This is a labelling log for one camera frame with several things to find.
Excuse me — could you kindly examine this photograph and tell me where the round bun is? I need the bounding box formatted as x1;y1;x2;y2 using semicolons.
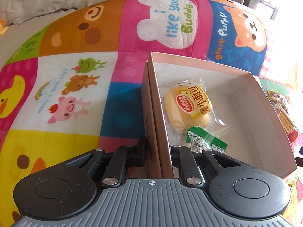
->
158;77;233;137

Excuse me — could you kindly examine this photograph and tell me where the colourful cartoon play mat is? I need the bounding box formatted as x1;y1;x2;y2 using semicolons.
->
1;0;302;226

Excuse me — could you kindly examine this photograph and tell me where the biscuit sticks pink pack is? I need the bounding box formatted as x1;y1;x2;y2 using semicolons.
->
276;107;299;143

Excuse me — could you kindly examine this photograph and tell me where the white candy bag green top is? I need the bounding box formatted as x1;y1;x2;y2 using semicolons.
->
185;127;228;154

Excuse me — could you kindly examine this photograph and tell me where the orange yellow plush toy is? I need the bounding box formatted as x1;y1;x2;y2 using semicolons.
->
0;19;8;35

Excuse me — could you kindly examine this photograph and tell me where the pink cardboard gift box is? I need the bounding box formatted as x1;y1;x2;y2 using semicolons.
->
141;52;297;178

